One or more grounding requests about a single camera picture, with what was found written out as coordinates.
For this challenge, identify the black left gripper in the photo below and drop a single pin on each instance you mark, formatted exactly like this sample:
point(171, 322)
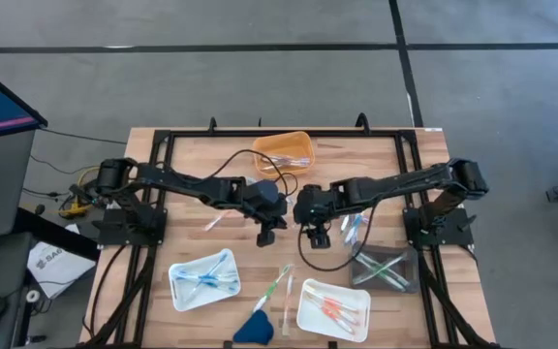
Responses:
point(271, 215)

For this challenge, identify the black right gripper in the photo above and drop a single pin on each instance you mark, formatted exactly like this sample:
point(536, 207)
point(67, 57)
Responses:
point(319, 232)

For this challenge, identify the blue toothbrush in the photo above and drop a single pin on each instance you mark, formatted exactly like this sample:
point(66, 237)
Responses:
point(192, 276)
point(228, 278)
point(211, 287)
point(354, 230)
point(218, 262)

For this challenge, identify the orange toothbrush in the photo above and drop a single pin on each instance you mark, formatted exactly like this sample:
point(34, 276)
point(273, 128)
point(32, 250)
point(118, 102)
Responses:
point(332, 299)
point(218, 220)
point(339, 324)
point(287, 300)
point(334, 312)

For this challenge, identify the green toothbrush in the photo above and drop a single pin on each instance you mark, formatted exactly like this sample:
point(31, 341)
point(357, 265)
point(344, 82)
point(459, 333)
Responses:
point(271, 289)
point(368, 272)
point(385, 274)
point(396, 263)

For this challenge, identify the orange plastic bin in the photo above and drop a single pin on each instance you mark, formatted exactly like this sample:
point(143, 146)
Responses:
point(279, 143)

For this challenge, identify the grey plastic bin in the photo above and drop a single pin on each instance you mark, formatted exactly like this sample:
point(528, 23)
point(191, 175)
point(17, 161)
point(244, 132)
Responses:
point(407, 252)

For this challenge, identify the white plastic bin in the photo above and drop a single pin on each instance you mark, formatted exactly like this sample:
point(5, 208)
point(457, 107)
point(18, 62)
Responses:
point(318, 329)
point(187, 303)

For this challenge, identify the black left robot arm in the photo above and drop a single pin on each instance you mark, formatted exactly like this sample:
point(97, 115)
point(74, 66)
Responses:
point(182, 181)

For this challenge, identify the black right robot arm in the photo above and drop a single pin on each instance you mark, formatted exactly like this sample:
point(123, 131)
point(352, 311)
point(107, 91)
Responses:
point(385, 186)

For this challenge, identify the blue cloth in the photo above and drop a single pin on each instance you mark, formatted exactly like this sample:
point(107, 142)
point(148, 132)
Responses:
point(255, 329)

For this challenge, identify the black diagonal bar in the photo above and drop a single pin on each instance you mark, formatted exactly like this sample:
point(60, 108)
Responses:
point(56, 235)

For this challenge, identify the white printed box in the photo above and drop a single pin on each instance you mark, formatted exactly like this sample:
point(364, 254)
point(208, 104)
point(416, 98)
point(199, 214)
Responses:
point(58, 264)

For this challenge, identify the white tape roll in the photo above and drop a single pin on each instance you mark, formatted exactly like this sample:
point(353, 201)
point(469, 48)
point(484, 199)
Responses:
point(32, 295)

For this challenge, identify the black frame clamp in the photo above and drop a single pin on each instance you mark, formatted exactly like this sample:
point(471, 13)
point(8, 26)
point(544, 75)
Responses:
point(362, 123)
point(212, 125)

